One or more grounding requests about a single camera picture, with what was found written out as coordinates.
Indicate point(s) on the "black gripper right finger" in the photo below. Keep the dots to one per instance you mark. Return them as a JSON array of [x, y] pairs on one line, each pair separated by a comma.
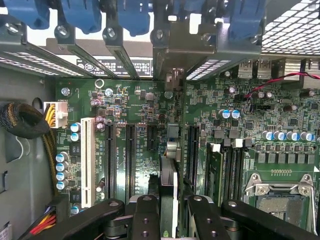
[[207, 222]]

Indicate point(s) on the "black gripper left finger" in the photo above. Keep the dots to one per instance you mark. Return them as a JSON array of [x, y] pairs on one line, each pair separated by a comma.
[[147, 220]]

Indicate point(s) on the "black RAM slot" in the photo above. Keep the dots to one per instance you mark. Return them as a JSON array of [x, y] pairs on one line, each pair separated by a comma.
[[227, 170], [236, 170]]

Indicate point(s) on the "long black expansion slot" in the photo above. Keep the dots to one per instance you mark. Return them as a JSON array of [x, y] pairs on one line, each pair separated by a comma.
[[131, 162], [110, 162], [193, 155]]

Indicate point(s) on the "CPU socket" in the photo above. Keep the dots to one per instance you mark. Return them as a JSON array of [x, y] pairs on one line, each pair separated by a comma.
[[280, 207]]

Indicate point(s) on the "short black expansion slot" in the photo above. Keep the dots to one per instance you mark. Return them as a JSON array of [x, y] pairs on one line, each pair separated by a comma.
[[151, 137]]

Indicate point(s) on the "white expansion slot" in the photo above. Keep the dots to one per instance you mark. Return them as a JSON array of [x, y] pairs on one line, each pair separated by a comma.
[[87, 150]]

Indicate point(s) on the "green motherboard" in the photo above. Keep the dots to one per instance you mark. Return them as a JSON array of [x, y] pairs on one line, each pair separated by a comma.
[[250, 112]]

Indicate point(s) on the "metal expansion slot cover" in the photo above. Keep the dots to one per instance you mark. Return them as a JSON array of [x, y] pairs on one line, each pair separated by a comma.
[[113, 37], [237, 48], [15, 37], [65, 36]]

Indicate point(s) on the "blue slot retention clip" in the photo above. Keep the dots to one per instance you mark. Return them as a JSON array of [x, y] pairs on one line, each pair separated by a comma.
[[82, 15], [27, 12], [246, 20], [133, 17], [185, 6]]

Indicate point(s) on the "black open PC case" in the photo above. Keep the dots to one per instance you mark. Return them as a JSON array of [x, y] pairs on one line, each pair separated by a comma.
[[292, 30]]

